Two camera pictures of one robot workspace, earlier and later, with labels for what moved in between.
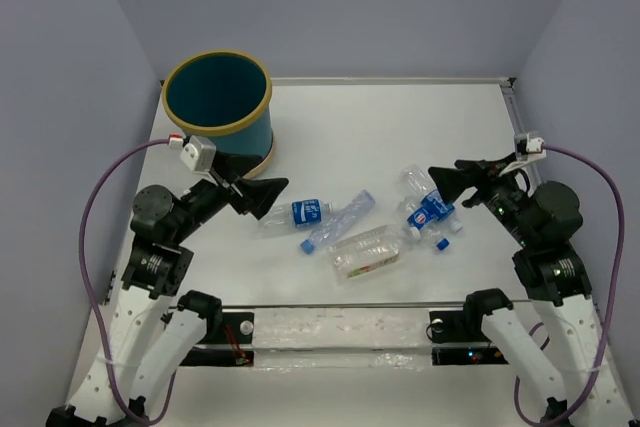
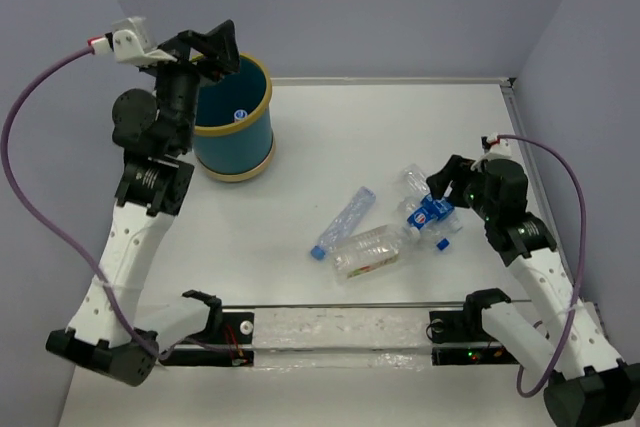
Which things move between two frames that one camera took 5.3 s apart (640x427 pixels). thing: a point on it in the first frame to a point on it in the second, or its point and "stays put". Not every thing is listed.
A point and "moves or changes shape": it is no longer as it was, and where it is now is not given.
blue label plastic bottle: (282, 217) to (240, 115)
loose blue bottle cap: (443, 244) stays put
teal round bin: (224, 95) stays put
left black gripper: (262, 191) to (220, 45)
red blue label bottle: (431, 205) stays put
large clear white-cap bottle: (373, 251) stays put
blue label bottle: (418, 182) stays put
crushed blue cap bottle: (343, 220) moves or changes shape
